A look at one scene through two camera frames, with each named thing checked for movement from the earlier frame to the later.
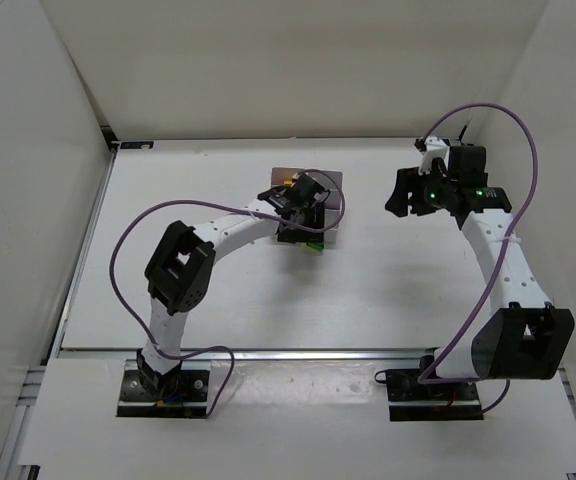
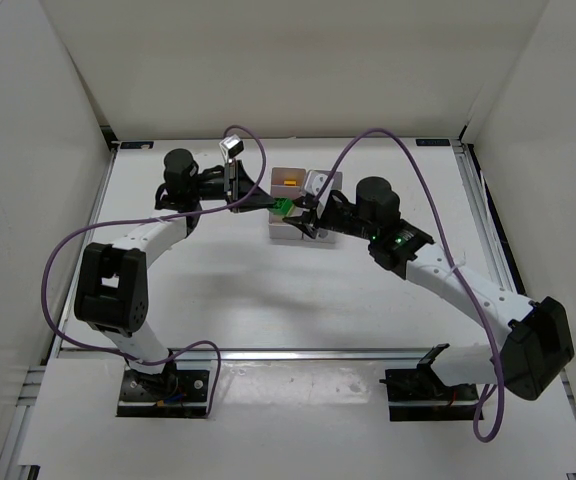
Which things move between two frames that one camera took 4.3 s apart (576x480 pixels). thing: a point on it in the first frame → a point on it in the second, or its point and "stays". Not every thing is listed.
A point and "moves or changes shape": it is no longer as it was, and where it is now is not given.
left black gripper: x=299 y=230 → x=235 y=185
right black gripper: x=413 y=191 → x=321 y=218
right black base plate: x=410 y=399 stays
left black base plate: x=188 y=398 stays
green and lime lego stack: x=319 y=246 moves or changes shape
